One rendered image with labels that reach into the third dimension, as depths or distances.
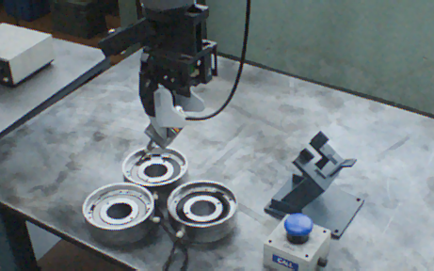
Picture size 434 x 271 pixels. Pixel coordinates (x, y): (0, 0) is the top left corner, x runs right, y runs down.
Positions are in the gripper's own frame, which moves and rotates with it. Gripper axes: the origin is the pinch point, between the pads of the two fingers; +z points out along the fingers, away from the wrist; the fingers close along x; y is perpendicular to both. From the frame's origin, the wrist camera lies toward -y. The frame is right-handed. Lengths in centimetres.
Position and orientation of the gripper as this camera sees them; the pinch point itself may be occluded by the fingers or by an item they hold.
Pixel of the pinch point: (166, 124)
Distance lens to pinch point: 97.1
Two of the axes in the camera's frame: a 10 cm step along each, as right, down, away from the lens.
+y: 8.7, 2.9, -4.0
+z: -0.1, 8.2, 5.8
